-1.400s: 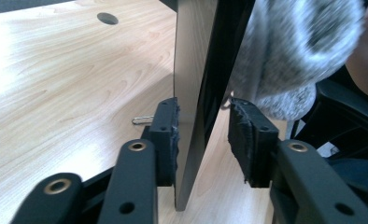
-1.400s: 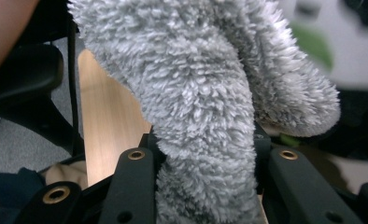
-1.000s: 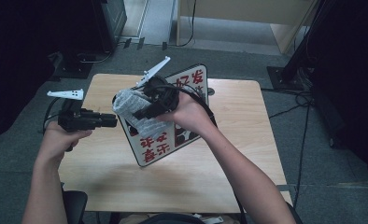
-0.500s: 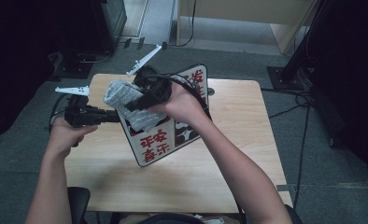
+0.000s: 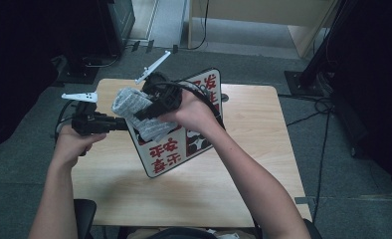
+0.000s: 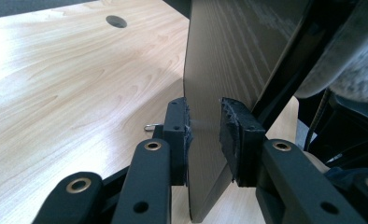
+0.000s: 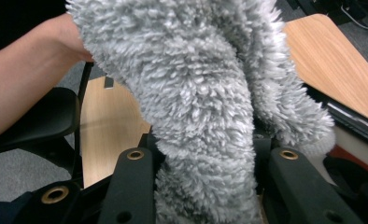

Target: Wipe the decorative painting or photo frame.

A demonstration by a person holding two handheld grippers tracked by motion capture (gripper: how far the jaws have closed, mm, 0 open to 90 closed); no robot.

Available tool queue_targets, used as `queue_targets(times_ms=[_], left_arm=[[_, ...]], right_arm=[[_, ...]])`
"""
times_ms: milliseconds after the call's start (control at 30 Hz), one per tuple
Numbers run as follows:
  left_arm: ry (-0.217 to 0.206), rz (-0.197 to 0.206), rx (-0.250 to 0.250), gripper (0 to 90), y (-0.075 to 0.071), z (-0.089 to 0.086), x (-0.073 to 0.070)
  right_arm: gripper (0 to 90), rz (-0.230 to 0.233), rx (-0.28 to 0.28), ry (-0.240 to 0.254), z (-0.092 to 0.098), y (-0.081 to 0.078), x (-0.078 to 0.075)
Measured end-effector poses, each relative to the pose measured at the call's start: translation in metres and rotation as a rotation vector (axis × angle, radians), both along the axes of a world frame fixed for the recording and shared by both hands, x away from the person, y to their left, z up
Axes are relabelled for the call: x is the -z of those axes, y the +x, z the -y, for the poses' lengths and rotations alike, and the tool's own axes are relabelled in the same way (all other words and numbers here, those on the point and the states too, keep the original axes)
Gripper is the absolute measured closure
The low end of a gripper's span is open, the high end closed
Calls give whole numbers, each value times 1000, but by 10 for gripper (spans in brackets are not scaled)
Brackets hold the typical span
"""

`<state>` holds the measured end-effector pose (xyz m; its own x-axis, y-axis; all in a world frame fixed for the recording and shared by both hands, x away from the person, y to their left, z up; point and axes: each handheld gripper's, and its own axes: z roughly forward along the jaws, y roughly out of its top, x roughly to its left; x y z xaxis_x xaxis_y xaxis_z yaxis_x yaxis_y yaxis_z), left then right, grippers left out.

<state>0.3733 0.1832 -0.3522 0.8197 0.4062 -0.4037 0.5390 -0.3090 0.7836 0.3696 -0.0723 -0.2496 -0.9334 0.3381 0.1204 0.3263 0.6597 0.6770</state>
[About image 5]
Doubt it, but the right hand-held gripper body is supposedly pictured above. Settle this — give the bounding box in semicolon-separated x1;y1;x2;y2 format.
134;50;184;116

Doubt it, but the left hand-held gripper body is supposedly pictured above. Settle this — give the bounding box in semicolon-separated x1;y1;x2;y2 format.
61;92;116;136

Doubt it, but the long black floor cable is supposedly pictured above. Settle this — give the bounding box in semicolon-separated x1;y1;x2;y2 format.
311;99;334;224

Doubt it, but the black hanging cable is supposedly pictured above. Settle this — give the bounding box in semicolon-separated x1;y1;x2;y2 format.
187;0;211;51

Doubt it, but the panda print board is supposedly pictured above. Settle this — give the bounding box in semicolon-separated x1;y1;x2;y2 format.
125;68;225;179

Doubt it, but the hand-held gripper cable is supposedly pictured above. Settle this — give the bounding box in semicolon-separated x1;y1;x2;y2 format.
149;80;227;131
53;99;77;141

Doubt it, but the person's dark clothing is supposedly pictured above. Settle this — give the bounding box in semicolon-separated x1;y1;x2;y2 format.
145;226;218;239

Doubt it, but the white strap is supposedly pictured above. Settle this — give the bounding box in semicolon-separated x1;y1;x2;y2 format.
207;229;240;239

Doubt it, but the light wooden cabinet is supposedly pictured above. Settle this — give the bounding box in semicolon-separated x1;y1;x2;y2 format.
187;0;338;60

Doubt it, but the right hand-held gripper cable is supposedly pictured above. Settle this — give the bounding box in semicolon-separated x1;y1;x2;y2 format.
149;80;227;131

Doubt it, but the person's right hand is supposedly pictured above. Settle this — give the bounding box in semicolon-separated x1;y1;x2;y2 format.
158;91;222;135

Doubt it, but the left hand-held gripper cable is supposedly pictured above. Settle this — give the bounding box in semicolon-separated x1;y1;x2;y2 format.
53;99;77;141

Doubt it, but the black cabinet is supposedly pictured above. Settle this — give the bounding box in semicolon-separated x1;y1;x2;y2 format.
96;0;136;57

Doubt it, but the black metal stand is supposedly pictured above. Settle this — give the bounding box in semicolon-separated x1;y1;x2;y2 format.
284;0;355;98

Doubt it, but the short black floor cable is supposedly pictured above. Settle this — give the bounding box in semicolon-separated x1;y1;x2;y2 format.
286;105;332;127

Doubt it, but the black stand base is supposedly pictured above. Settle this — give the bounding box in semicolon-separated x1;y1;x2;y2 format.
55;54;101;86

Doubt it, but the grey striped cloth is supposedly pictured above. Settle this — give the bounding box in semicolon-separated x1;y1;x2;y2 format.
110;86;179;143

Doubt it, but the person's left hand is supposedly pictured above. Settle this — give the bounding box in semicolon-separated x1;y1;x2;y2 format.
52;124;107;169

